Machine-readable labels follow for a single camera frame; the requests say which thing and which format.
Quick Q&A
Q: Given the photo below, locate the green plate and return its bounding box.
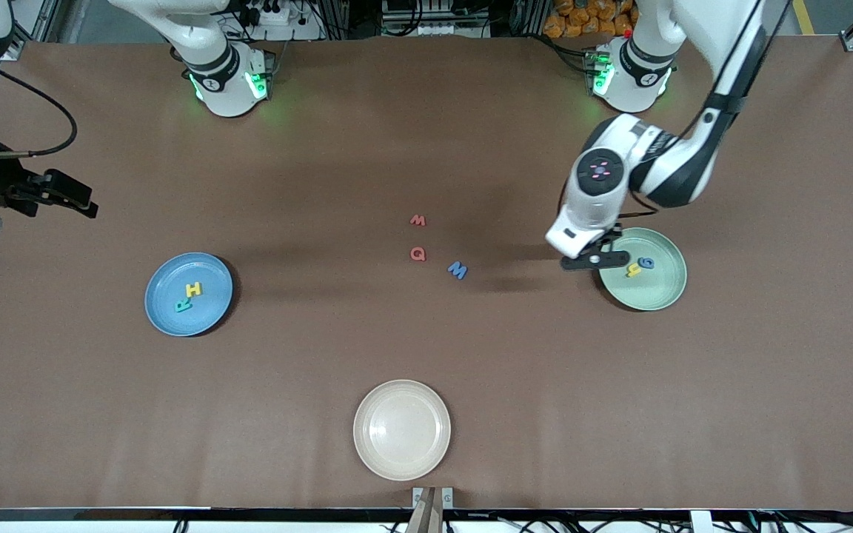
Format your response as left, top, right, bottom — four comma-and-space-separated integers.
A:
599, 227, 688, 312

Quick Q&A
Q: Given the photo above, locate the blue plate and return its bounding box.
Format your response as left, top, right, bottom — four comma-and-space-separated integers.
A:
144, 252, 235, 338

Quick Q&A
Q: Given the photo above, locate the beige plate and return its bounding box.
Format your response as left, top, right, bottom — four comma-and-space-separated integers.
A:
353, 380, 452, 482

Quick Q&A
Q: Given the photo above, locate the bag of orange items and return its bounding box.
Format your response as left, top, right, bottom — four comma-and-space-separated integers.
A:
543, 0, 635, 39

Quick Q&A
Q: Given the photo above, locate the white power strip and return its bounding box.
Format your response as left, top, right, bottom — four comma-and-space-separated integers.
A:
238, 0, 301, 27
413, 21, 488, 38

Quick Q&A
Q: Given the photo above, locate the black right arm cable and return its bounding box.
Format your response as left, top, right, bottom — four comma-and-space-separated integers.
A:
0, 63, 78, 158

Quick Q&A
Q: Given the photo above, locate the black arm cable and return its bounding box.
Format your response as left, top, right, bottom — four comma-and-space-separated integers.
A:
556, 0, 794, 219
0, 63, 78, 158

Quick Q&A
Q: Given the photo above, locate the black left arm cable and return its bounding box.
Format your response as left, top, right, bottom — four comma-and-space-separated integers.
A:
556, 0, 794, 219

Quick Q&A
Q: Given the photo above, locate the metal table edge bracket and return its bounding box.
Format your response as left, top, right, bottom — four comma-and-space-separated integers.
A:
412, 486, 455, 510

